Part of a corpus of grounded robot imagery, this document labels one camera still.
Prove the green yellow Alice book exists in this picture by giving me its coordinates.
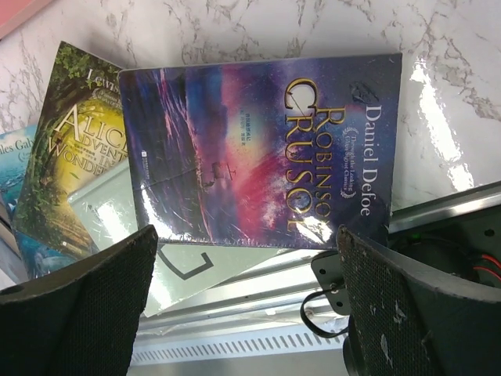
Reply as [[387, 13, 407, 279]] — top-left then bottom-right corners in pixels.
[[14, 42, 128, 259]]

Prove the blue ocean book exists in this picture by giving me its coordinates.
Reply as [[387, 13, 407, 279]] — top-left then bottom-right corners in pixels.
[[1, 125, 76, 279]]

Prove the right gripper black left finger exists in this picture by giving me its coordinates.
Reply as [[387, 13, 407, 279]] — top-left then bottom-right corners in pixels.
[[1, 225, 158, 375]]

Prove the pale grey booklet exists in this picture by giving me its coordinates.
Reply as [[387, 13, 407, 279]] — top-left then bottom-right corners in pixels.
[[67, 161, 295, 317]]

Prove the pink three-tier shelf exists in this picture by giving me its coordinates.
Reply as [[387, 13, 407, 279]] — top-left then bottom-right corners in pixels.
[[0, 0, 52, 38]]

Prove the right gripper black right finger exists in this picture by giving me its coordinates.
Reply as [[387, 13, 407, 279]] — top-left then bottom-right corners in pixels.
[[337, 226, 500, 375]]

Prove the purple Robinson Crusoe book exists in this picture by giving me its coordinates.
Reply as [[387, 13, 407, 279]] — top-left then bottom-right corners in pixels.
[[118, 53, 402, 250]]

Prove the aluminium front rail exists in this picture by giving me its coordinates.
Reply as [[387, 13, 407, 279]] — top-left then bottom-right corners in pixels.
[[137, 183, 500, 342]]

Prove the white slotted cable duct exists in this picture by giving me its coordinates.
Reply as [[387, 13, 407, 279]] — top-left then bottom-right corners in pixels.
[[131, 325, 346, 367]]

